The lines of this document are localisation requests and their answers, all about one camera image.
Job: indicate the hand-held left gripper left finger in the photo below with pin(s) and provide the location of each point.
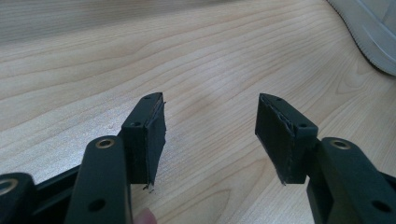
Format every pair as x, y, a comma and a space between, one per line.
143, 143

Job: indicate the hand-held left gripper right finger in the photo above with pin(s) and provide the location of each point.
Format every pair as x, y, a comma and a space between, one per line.
283, 143

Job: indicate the white sneaker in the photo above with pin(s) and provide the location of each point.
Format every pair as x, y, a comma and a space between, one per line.
373, 31

